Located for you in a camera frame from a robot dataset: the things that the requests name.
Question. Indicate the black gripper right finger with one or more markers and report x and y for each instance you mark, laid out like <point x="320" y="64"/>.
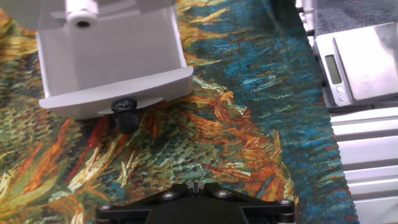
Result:
<point x="264" y="208"/>

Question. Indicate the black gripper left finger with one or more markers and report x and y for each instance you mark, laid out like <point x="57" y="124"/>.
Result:
<point x="130" y="207"/>

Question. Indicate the sunflower painting cloth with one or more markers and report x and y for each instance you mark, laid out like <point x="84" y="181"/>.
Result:
<point x="248" y="109"/>

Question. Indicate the silver digital scale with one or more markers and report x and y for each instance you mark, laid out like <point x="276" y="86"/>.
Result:
<point x="367" y="62"/>

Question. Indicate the dark grey towel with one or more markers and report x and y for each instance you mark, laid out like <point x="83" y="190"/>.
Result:
<point x="351" y="12"/>

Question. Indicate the white plastic lidded box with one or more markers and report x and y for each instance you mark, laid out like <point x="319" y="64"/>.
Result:
<point x="18" y="12"/>

